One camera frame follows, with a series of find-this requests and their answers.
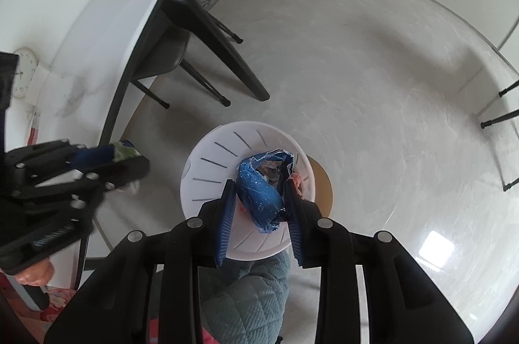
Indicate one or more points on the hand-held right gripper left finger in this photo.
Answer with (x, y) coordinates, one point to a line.
(224, 224)

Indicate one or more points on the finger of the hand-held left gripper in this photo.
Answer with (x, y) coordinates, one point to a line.
(95, 157)
(125, 171)

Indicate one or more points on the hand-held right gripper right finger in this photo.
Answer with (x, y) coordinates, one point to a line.
(294, 226)

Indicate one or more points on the green white wrapper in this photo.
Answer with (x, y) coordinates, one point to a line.
(123, 151)

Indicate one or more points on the blue snack wrapper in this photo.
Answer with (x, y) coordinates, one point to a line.
(257, 194)

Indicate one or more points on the white slotted bin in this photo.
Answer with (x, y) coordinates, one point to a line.
(211, 173)

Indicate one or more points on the person's left hand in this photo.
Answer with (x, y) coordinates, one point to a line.
(36, 274)

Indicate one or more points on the round wooden board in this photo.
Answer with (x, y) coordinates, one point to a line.
(322, 185)

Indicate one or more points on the red white object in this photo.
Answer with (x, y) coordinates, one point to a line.
(35, 125)

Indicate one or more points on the quilted pant leg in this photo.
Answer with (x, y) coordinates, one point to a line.
(243, 303)

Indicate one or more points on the pink floral garment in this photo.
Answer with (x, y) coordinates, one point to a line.
(56, 311)

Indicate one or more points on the white card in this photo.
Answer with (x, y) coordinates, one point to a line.
(40, 84)

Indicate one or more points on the grey chair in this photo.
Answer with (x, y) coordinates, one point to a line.
(162, 56)

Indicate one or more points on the black table leg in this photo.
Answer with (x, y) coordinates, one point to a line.
(227, 56)

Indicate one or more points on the black furniture leg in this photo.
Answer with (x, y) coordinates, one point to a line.
(510, 87)
(511, 185)
(498, 121)

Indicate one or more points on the white wall clock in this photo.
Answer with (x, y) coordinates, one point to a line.
(26, 72)

